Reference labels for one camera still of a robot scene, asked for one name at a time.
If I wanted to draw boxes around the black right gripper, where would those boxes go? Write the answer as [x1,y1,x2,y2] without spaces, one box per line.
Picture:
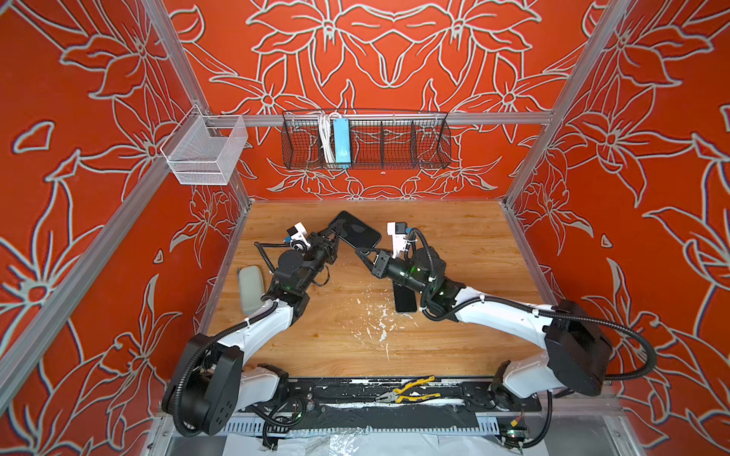
[360,244,435,296]

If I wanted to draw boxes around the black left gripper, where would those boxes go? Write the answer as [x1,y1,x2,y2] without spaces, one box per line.
[297,223,340,296]

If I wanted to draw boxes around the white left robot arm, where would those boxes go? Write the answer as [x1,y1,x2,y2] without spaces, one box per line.
[162,223,341,437]

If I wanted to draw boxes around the white coiled cable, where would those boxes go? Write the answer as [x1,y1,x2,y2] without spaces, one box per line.
[316,113,336,165]

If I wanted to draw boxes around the black wire wall basket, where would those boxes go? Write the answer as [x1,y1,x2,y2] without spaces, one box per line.
[281,109,452,171]

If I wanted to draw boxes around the black smartphone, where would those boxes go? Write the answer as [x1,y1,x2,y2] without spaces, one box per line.
[329,211,382,249]

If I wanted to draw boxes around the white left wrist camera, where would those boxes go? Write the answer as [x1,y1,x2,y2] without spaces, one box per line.
[285,222,311,252]

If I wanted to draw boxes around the clear plastic wall bin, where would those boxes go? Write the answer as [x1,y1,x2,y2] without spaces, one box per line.
[161,104,249,185]

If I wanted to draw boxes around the light blue flat box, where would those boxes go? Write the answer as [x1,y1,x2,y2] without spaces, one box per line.
[333,117,352,168]

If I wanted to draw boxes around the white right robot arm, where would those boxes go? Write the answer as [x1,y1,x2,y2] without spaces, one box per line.
[355,248,658,398]

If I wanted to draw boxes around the pale green soap bar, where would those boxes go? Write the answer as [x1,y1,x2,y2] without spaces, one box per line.
[237,265,264,315]

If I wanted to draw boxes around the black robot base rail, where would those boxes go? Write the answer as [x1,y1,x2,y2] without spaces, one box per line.
[225,376,545,438]

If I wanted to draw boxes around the yellow handled pliers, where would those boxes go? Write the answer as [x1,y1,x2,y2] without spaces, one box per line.
[375,375,442,405]

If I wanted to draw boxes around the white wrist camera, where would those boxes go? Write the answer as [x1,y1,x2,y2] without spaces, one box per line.
[285,222,311,252]
[387,222,409,258]

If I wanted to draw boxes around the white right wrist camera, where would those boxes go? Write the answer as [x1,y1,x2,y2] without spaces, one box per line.
[387,222,409,258]

